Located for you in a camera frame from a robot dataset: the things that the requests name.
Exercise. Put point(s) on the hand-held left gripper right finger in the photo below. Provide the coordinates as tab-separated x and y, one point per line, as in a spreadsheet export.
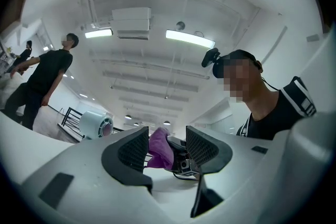
252	173

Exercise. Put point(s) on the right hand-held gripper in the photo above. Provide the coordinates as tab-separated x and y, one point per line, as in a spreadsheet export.
187	165

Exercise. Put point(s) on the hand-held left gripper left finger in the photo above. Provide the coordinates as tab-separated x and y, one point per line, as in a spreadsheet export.
86	173

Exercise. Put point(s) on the purple cloth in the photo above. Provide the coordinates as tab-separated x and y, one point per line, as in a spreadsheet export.
160	147

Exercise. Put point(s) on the black pendant lamp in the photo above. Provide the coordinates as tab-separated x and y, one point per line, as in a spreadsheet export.
127	117
166	122

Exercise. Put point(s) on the person's black clothing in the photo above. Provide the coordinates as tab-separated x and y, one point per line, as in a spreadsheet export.
275	118

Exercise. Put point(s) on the person's head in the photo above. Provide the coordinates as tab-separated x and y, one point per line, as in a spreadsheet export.
244	78

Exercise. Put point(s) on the long ceiling light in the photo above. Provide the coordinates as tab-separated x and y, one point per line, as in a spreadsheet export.
190	38
98	33

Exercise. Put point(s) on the white ceiling air conditioner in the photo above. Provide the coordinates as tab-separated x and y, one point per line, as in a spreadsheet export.
131	23

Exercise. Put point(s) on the black head camera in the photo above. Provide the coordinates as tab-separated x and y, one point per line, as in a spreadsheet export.
210	57

